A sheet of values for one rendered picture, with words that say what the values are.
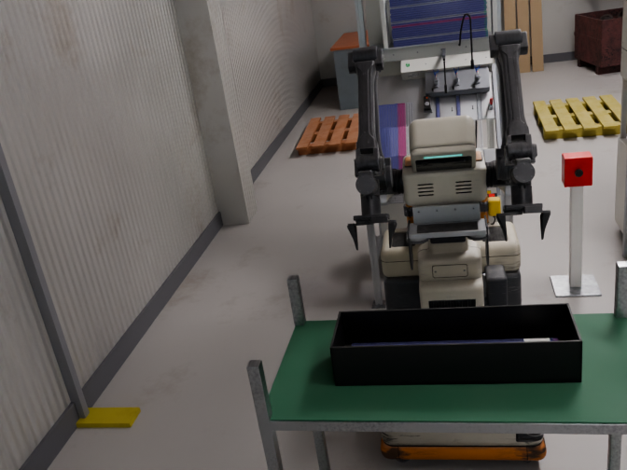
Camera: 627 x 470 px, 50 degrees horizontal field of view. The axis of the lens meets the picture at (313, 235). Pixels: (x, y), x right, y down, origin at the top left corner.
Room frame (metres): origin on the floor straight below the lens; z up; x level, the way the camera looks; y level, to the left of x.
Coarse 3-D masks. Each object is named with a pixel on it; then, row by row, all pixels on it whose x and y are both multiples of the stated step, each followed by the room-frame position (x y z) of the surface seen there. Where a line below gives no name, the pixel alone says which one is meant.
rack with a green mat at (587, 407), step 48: (288, 288) 1.69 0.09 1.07; (624, 288) 1.47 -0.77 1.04; (624, 336) 1.39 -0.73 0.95; (288, 384) 1.40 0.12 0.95; (432, 384) 1.31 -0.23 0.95; (480, 384) 1.29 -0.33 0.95; (528, 384) 1.26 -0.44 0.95; (576, 384) 1.24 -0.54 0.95; (624, 384) 1.21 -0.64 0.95; (432, 432) 1.18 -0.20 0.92; (480, 432) 1.16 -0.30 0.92; (528, 432) 1.13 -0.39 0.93; (576, 432) 1.11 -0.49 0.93; (624, 432) 1.09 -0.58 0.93
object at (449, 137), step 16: (416, 128) 2.09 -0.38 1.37; (432, 128) 2.08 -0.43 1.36; (448, 128) 2.06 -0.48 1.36; (464, 128) 2.05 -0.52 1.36; (416, 144) 2.05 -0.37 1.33; (432, 144) 2.04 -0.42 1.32; (448, 144) 2.03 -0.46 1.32; (464, 144) 2.02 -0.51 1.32; (416, 160) 2.05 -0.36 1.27; (432, 160) 2.05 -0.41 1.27; (448, 160) 2.04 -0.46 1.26; (464, 160) 2.04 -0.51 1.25
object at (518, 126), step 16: (496, 48) 2.03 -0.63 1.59; (512, 48) 2.00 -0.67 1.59; (512, 64) 1.96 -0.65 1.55; (512, 80) 1.93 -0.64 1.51; (512, 96) 1.89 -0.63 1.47; (512, 112) 1.86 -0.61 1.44; (512, 128) 1.82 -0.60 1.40; (528, 128) 1.81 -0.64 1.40; (512, 144) 1.79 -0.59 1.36; (528, 144) 1.77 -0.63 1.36
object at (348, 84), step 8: (352, 32) 10.05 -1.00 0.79; (344, 40) 9.23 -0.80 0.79; (352, 40) 9.11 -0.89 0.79; (368, 40) 8.87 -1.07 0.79; (336, 48) 8.62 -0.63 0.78; (344, 48) 8.60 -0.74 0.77; (352, 48) 8.60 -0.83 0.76; (336, 56) 8.64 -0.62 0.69; (344, 56) 8.62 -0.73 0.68; (336, 64) 8.65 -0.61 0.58; (344, 64) 8.62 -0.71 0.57; (336, 72) 8.65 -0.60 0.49; (344, 72) 8.62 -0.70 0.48; (344, 80) 8.63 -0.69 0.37; (352, 80) 8.61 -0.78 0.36; (344, 88) 8.63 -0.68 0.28; (352, 88) 8.61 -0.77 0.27; (344, 96) 8.63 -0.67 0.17; (352, 96) 8.61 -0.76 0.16; (344, 104) 8.64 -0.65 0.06; (352, 104) 8.61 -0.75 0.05
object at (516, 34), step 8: (496, 32) 2.06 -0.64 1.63; (504, 32) 2.05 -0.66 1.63; (512, 32) 2.04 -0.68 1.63; (520, 32) 2.04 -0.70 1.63; (496, 40) 2.04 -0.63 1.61; (504, 40) 2.04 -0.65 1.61; (512, 40) 2.03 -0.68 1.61; (520, 40) 2.03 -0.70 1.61; (504, 96) 2.04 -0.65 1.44; (504, 104) 2.03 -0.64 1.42; (504, 112) 2.02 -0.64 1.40; (504, 120) 2.01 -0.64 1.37; (504, 128) 2.00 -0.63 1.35; (504, 136) 1.99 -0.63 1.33; (504, 144) 1.98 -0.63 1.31; (496, 152) 1.98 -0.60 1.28; (496, 160) 1.97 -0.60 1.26; (504, 160) 1.95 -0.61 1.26; (496, 168) 1.97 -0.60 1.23; (504, 168) 1.93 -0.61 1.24; (496, 176) 1.98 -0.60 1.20; (504, 176) 1.94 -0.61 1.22
